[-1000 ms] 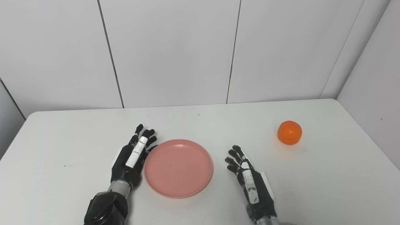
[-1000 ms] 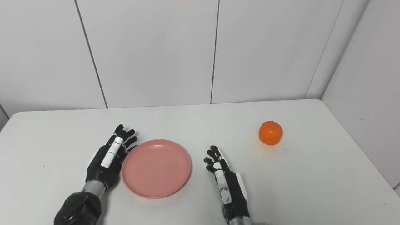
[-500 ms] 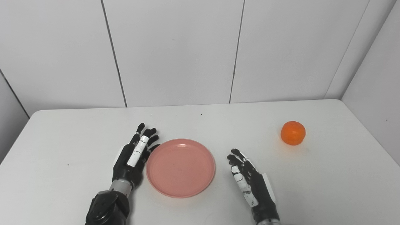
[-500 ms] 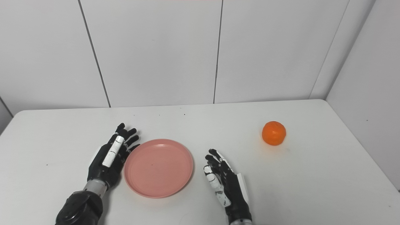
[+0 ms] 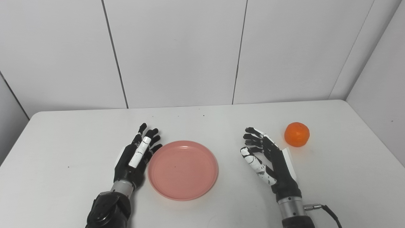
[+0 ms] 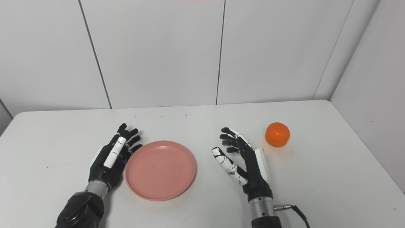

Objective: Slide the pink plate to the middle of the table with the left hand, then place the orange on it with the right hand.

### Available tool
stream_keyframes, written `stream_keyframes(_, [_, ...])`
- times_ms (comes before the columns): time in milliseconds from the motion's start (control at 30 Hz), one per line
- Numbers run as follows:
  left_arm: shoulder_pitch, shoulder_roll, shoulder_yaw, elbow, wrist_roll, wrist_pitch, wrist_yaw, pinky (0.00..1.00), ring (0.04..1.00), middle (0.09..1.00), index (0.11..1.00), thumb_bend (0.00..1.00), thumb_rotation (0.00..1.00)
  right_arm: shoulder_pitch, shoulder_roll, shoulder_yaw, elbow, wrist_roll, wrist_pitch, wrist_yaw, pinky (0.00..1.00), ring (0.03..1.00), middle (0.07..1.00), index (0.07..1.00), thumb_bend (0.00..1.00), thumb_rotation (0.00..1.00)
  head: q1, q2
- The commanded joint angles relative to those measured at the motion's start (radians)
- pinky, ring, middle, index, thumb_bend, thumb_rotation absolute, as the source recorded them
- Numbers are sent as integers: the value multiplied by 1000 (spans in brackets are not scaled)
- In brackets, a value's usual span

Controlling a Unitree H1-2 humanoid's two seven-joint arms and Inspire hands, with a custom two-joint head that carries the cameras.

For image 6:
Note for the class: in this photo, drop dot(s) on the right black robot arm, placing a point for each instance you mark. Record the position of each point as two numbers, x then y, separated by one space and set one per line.
264 213

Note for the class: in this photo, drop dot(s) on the orange fruit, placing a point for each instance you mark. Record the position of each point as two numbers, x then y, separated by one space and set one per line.
277 134

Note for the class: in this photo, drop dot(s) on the pink round plate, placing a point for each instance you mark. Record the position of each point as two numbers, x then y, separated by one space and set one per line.
160 170

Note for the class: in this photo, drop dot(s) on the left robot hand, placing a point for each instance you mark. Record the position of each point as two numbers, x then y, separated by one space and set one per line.
109 161

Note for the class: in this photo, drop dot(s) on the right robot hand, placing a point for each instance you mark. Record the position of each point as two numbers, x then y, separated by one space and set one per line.
250 167

